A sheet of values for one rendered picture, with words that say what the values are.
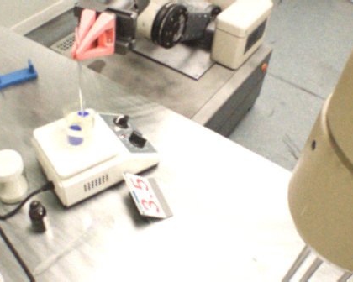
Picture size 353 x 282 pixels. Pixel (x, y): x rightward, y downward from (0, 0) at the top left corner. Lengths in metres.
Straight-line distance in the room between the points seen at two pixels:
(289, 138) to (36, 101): 1.37
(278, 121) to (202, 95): 0.64
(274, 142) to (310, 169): 1.74
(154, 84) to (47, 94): 0.70
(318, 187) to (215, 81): 1.41
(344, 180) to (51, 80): 0.83
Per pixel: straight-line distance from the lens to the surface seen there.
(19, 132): 0.87
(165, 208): 0.73
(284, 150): 1.96
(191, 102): 1.51
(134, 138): 0.75
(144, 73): 1.62
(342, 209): 0.23
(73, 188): 0.69
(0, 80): 0.99
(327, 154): 0.22
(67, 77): 0.98
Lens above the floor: 1.35
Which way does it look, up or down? 47 degrees down
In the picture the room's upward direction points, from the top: 7 degrees clockwise
